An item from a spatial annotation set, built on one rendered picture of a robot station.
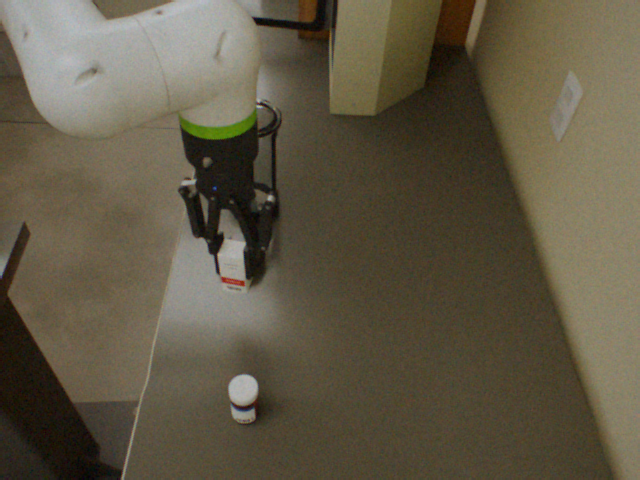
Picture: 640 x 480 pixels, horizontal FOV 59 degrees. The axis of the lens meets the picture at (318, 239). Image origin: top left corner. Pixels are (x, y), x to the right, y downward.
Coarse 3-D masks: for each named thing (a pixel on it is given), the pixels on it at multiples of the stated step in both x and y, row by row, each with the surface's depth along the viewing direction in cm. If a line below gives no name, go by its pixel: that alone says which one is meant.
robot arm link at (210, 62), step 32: (192, 0) 56; (224, 0) 56; (160, 32) 53; (192, 32) 54; (224, 32) 55; (256, 32) 58; (160, 64) 53; (192, 64) 54; (224, 64) 56; (256, 64) 59; (192, 96) 57; (224, 96) 59; (256, 96) 64; (192, 128) 63; (224, 128) 62
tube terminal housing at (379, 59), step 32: (352, 0) 117; (384, 0) 117; (416, 0) 124; (352, 32) 122; (384, 32) 122; (416, 32) 131; (352, 64) 128; (384, 64) 129; (416, 64) 139; (352, 96) 134; (384, 96) 137
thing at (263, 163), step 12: (264, 108) 102; (276, 108) 100; (264, 120) 103; (276, 120) 98; (264, 132) 95; (264, 144) 98; (264, 156) 100; (264, 168) 102; (264, 180) 104; (264, 192) 107; (252, 204) 108
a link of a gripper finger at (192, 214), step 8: (184, 192) 76; (184, 200) 77; (192, 200) 77; (200, 200) 80; (192, 208) 78; (200, 208) 80; (192, 216) 79; (200, 216) 81; (192, 224) 80; (192, 232) 82; (200, 232) 82
